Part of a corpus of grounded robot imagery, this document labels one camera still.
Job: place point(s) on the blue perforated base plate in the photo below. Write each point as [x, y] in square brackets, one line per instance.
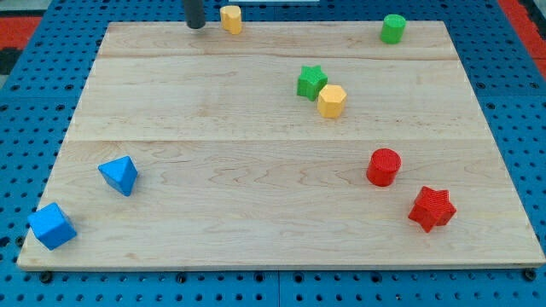
[37, 103]

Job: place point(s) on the green star block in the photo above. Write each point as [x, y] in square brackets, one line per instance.
[311, 81]

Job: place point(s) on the blue triangle block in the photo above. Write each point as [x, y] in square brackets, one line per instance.
[120, 174]

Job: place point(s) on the yellow heart block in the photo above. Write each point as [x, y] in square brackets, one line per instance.
[231, 19]

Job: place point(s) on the wooden board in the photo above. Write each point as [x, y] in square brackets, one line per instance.
[235, 171]

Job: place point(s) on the red star block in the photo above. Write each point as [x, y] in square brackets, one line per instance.
[432, 208]

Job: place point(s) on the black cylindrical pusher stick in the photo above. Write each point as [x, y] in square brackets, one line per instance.
[194, 12]

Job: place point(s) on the red cylinder block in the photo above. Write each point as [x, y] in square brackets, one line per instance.
[383, 167]

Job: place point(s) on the green cylinder block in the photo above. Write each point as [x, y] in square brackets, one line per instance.
[392, 29]

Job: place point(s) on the blue cube block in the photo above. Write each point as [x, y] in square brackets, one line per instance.
[51, 226]

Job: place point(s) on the yellow hexagon block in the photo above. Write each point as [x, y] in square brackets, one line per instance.
[331, 101]

